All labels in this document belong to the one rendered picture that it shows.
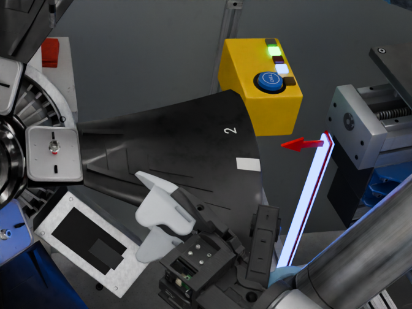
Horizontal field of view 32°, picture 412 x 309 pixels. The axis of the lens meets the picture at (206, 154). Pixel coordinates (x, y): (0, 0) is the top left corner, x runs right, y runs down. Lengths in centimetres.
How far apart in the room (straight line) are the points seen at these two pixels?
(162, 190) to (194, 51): 95
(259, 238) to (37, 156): 28
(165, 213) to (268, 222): 12
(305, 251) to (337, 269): 157
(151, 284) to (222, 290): 145
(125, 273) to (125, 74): 81
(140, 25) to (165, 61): 12
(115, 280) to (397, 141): 60
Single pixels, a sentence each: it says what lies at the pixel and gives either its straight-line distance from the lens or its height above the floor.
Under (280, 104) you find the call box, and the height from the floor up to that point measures 106.
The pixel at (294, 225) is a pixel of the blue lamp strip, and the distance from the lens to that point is 108.
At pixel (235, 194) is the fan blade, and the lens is 90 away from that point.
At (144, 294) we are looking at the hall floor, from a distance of 219.
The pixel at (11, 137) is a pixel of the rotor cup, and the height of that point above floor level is 125.
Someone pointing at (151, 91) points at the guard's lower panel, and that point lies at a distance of 177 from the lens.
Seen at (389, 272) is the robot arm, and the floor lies 122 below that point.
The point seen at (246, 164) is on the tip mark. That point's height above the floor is 116.
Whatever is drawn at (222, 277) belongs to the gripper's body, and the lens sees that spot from 77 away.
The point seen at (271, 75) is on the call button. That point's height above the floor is 108.
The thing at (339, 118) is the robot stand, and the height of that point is 95.
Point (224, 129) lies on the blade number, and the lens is 94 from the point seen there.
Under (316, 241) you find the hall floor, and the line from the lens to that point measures 241.
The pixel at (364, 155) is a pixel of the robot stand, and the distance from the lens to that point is 132.
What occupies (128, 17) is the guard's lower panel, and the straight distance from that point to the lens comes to 163.
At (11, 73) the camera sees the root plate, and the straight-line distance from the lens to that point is 85.
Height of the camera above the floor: 181
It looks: 44 degrees down
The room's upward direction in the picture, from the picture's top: 11 degrees clockwise
